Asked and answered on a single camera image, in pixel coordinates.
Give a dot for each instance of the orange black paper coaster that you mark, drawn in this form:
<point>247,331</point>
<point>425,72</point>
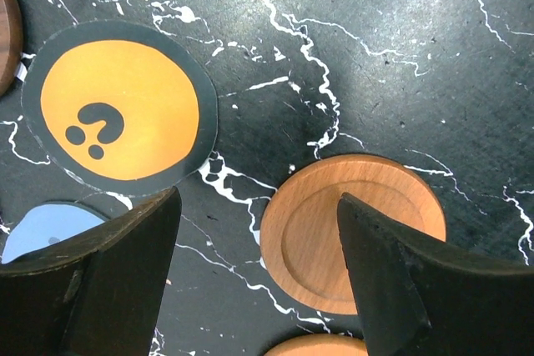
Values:
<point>120,107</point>

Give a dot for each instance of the dark walnut coaster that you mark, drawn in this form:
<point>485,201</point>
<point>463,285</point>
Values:
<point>11,42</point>

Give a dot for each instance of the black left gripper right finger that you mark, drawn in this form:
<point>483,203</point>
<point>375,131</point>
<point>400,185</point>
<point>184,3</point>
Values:
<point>417,295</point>

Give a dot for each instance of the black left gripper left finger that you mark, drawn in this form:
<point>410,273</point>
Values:
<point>97,293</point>

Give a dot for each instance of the plain orange wooden coaster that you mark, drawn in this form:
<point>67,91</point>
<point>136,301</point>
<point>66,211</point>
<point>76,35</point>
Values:
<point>321,345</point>

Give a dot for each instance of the blue paper coaster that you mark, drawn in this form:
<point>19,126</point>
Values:
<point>47,224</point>

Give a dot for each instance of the light wooden ridged coaster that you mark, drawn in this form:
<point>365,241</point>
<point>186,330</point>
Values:
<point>299,236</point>

